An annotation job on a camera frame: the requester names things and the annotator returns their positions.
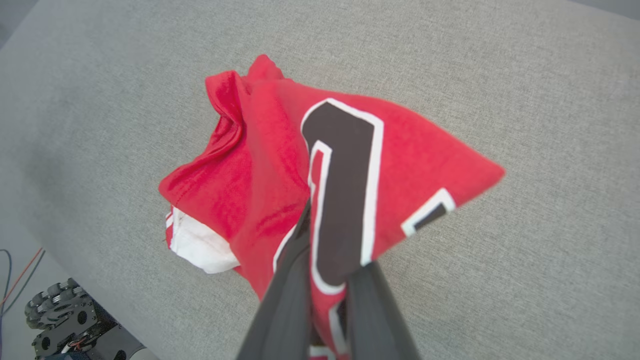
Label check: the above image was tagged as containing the red basketball jersey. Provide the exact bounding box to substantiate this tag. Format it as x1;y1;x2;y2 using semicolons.
158;54;506;360

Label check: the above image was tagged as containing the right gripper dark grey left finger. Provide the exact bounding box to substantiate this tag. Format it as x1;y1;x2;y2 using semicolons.
235;200;313;360

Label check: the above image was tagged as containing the thin red cable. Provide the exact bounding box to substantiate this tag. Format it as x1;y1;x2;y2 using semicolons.
0;247;45;307

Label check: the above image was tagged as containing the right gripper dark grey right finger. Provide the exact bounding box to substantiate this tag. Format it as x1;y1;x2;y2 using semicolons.
345;262;421;360

